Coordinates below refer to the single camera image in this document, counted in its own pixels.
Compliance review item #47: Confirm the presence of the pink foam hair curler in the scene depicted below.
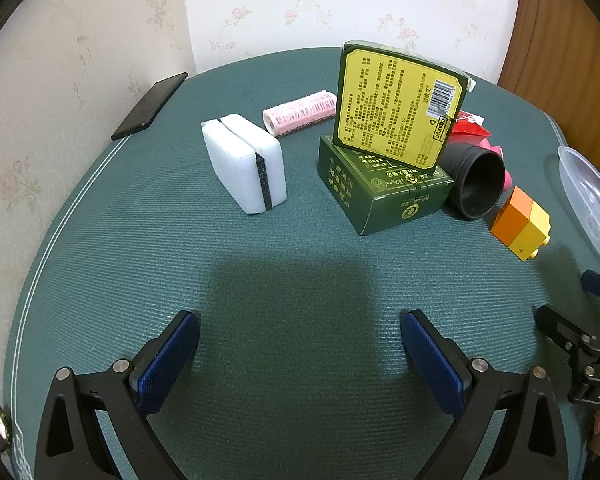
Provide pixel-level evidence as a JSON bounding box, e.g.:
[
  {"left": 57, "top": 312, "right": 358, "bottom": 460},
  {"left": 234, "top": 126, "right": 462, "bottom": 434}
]
[{"left": 487, "top": 144, "right": 515, "bottom": 193}]

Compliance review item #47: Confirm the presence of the black smartphone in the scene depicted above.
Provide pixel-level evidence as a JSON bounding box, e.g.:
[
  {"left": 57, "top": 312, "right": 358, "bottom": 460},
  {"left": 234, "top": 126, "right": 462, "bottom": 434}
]
[{"left": 111, "top": 72, "right": 189, "bottom": 142}]

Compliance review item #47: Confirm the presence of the green table mat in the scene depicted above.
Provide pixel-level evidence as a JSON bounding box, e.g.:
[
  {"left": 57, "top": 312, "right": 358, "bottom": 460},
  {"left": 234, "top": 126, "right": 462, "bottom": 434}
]
[{"left": 2, "top": 47, "right": 600, "bottom": 480}]

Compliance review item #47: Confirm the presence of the pink hair roller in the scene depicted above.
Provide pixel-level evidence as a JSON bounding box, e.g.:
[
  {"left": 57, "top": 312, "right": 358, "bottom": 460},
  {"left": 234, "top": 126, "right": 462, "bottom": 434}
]
[{"left": 262, "top": 89, "right": 338, "bottom": 139}]

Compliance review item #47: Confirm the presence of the clear plastic bowl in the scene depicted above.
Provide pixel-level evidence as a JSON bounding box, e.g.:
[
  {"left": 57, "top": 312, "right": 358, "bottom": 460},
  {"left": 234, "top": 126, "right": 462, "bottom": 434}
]
[{"left": 545, "top": 145, "right": 600, "bottom": 273}]

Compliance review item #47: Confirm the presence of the green cardboard box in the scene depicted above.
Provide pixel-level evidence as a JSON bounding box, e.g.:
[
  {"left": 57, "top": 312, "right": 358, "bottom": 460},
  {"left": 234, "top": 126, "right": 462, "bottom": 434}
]
[{"left": 317, "top": 134, "right": 455, "bottom": 236}]

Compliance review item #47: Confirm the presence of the orange and yellow toy block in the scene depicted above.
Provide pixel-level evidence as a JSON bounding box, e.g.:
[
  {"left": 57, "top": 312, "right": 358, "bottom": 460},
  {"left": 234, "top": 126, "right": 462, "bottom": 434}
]
[{"left": 490, "top": 186, "right": 552, "bottom": 262}]

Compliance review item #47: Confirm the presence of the wooden door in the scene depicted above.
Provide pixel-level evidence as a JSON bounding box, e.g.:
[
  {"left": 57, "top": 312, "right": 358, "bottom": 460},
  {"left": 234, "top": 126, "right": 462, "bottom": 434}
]
[{"left": 497, "top": 0, "right": 600, "bottom": 171}]

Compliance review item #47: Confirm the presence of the black fabric tube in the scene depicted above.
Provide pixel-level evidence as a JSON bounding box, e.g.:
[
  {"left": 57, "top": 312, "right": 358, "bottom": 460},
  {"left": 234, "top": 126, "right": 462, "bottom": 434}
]
[{"left": 440, "top": 142, "right": 507, "bottom": 220}]

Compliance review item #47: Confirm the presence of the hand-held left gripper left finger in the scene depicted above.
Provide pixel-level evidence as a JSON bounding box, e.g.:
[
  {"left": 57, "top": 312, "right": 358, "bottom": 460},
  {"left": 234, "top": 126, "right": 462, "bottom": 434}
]
[{"left": 34, "top": 310, "right": 201, "bottom": 480}]

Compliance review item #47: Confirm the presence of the green box yellow back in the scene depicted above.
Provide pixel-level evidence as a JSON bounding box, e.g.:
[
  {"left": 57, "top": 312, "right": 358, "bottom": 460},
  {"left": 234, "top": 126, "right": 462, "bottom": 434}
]
[{"left": 332, "top": 40, "right": 476, "bottom": 176}]

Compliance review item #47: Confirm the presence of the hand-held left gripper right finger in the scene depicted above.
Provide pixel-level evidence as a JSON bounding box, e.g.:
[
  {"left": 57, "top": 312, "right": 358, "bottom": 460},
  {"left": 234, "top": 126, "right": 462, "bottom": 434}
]
[{"left": 399, "top": 309, "right": 571, "bottom": 480}]

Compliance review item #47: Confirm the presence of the red snack packet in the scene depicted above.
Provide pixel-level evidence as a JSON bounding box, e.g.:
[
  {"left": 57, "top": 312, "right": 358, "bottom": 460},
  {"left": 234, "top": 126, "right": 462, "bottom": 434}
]
[{"left": 450, "top": 108, "right": 492, "bottom": 147}]

